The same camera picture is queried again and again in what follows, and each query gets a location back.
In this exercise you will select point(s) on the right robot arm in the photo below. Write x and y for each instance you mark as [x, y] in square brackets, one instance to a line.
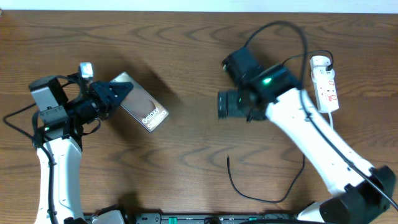
[359, 191]

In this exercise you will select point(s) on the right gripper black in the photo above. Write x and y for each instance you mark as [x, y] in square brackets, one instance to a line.
[232, 111]

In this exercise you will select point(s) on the white power strip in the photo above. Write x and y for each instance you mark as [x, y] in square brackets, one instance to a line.
[325, 89]

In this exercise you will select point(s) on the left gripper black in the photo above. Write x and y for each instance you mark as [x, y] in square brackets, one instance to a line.
[99, 98]

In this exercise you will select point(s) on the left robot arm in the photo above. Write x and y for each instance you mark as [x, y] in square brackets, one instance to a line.
[58, 131]

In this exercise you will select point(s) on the white charger plug adapter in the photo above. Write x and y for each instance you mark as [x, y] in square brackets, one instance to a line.
[321, 61]

